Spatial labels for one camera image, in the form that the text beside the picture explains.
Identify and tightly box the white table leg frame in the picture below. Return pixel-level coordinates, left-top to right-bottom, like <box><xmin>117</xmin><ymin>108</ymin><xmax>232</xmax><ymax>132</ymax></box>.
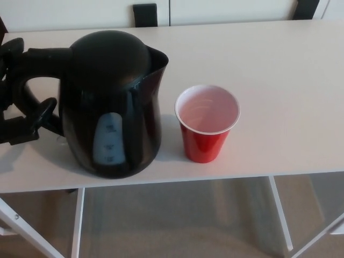
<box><xmin>0</xmin><ymin>187</ymin><xmax>85</xmax><ymax>258</ymax></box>
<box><xmin>268</xmin><ymin>176</ymin><xmax>344</xmax><ymax>258</ymax></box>

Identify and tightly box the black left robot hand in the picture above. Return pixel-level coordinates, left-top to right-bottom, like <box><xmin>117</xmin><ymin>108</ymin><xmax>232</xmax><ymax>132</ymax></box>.
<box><xmin>0</xmin><ymin>37</ymin><xmax>59</xmax><ymax>147</ymax></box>

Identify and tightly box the red plastic cup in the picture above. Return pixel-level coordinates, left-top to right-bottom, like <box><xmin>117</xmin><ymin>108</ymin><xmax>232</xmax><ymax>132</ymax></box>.
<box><xmin>174</xmin><ymin>84</ymin><xmax>241</xmax><ymax>163</ymax></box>

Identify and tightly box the black chair back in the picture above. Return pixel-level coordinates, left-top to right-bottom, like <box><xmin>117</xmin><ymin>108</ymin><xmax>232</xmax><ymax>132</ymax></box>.
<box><xmin>133</xmin><ymin>3</ymin><xmax>159</xmax><ymax>28</ymax></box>
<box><xmin>292</xmin><ymin>0</ymin><xmax>320</xmax><ymax>20</ymax></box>

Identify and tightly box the black electric kettle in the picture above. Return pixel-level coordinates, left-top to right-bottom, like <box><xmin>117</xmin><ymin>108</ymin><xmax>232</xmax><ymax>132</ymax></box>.
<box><xmin>12</xmin><ymin>30</ymin><xmax>169</xmax><ymax>180</ymax></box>

